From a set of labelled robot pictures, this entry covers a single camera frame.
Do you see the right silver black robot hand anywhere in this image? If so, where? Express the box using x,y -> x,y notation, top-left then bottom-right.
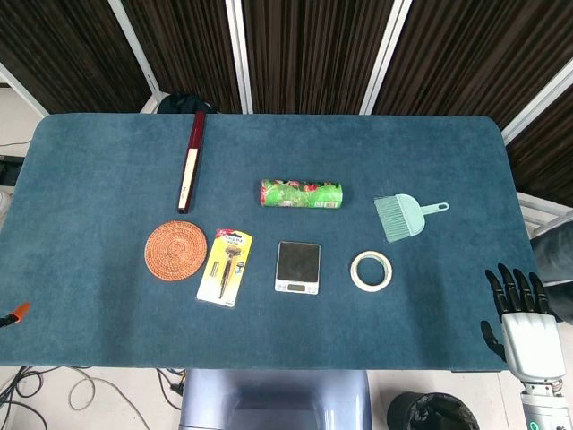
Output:
480,262 -> 568,384

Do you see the white tape roll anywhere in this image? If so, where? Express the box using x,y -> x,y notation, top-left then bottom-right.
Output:
349,250 -> 394,292

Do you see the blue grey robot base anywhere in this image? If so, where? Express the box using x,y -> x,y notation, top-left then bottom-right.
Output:
178,369 -> 373,430

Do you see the silver digital kitchen scale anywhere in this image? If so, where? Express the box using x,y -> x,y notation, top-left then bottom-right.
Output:
274,240 -> 322,296

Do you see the black trash bin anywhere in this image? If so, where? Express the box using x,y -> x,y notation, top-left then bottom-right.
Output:
387,391 -> 481,430

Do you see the white metal rack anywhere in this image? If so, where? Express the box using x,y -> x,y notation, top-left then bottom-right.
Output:
517,192 -> 573,238

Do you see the mint green brush dustpan set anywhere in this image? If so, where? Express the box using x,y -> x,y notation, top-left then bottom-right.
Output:
373,193 -> 450,244

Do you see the green printed bag roll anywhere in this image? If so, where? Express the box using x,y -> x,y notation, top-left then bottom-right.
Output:
259,178 -> 345,211

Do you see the yellow razor blister pack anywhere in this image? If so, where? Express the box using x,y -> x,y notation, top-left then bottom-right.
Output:
196,228 -> 254,309

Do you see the dark wood partition screen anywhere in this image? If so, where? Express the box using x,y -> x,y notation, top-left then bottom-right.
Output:
0,0 -> 573,194

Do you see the round woven rattan coaster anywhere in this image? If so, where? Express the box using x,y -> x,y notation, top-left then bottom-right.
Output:
144,219 -> 209,282

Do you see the dark red long box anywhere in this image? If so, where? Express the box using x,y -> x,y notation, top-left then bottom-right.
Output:
176,111 -> 208,215

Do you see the blue table cloth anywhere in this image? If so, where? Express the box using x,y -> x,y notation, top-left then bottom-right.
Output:
0,112 -> 538,374

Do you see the black bag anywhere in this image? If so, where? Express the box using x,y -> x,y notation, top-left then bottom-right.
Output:
156,92 -> 217,116

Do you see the black floor cable with plug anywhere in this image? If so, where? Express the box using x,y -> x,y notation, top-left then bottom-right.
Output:
155,367 -> 187,409

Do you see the grey floor cable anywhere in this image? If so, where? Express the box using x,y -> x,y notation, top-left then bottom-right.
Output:
66,374 -> 151,430

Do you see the black floor cable bundle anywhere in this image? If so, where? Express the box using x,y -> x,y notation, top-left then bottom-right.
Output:
0,365 -> 50,430

